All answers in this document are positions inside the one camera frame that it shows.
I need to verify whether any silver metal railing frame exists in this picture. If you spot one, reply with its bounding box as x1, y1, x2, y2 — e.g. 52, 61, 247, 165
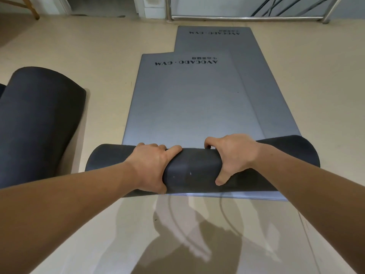
165, 0, 345, 25

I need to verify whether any person's left forearm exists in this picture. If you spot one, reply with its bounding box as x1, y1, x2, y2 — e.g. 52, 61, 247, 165
0, 162, 140, 274

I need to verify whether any wooden massage table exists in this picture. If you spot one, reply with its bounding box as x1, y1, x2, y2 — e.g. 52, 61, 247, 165
0, 0, 40, 20

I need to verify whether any person's right forearm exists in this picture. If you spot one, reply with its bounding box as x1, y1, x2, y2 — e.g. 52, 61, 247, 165
252, 144, 365, 274

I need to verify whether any person's right hand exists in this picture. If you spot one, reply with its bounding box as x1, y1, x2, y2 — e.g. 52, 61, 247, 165
204, 134, 260, 186

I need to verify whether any person's left hand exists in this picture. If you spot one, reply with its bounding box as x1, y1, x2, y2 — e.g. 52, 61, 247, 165
124, 142, 183, 195

